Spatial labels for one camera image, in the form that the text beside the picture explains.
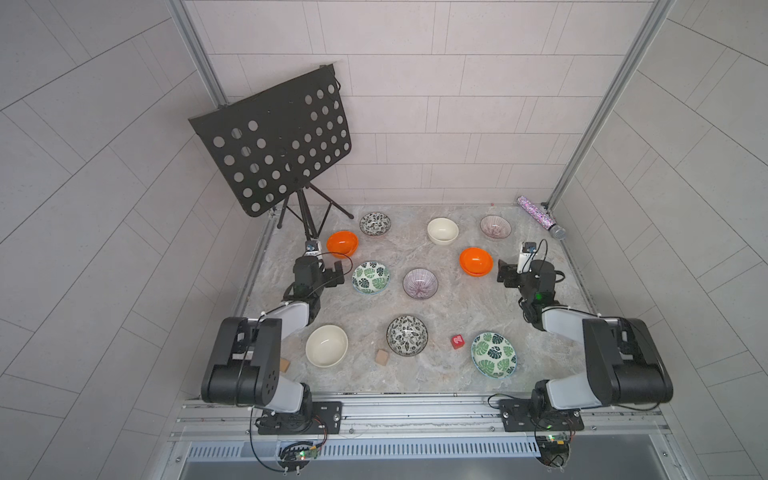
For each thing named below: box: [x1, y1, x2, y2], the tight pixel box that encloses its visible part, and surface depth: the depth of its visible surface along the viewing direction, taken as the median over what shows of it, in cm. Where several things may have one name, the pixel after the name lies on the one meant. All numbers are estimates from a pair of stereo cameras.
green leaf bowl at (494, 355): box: [470, 331, 518, 379], surface depth 81 cm
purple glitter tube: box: [517, 195, 566, 240], surface depth 111 cm
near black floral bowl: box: [386, 315, 429, 357], surface depth 84 cm
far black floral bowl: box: [359, 212, 392, 237], surface depth 111 cm
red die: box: [451, 334, 465, 350], surface depth 84 cm
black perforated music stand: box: [188, 65, 354, 242], surface depth 74 cm
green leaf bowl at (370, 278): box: [352, 261, 391, 295], surface depth 96 cm
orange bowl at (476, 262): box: [459, 247, 494, 277], surface depth 98 cm
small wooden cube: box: [375, 349, 388, 366], surface depth 81 cm
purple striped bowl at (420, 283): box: [402, 268, 439, 300], surface depth 95 cm
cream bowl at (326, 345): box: [305, 324, 349, 368], surface depth 81 cm
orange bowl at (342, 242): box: [326, 230, 359, 259], surface depth 103 cm
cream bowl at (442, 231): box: [427, 217, 459, 246], surface depth 107 cm
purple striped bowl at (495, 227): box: [480, 215, 512, 239], surface depth 110 cm
